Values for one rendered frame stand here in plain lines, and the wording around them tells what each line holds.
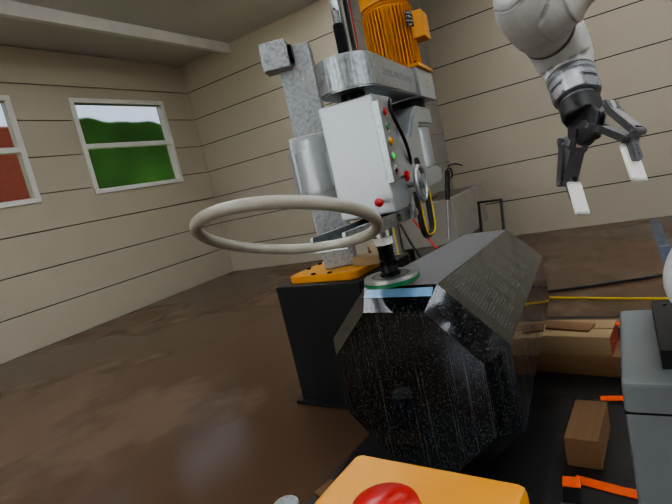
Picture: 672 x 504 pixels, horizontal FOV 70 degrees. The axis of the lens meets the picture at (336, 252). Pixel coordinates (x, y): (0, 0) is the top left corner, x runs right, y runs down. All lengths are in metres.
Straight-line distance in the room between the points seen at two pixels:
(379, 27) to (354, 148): 0.85
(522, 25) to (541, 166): 6.02
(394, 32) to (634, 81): 4.81
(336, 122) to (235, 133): 7.40
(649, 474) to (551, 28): 0.83
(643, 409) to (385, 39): 1.88
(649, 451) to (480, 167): 6.19
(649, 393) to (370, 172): 1.09
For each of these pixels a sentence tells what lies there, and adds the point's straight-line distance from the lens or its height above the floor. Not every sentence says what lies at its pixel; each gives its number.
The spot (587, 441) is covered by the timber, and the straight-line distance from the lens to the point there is 2.13.
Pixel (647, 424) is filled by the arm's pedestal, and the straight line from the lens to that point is 1.09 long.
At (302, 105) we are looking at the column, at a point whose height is 1.73.
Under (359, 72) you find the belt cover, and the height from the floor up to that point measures 1.61.
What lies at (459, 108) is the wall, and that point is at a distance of 7.15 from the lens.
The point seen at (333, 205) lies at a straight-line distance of 1.03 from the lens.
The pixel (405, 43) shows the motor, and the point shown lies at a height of 1.82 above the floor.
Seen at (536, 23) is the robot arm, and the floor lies 1.46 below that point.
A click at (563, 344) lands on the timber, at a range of 2.83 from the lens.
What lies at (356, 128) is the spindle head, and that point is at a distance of 1.74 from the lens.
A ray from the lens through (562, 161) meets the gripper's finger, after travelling 1.08.
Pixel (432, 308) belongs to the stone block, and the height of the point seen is 0.74.
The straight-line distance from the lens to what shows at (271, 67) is 2.78.
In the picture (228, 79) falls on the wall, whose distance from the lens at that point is 9.20.
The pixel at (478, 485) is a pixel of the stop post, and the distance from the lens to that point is 0.32.
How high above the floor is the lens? 1.27
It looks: 8 degrees down
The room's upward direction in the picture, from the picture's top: 13 degrees counter-clockwise
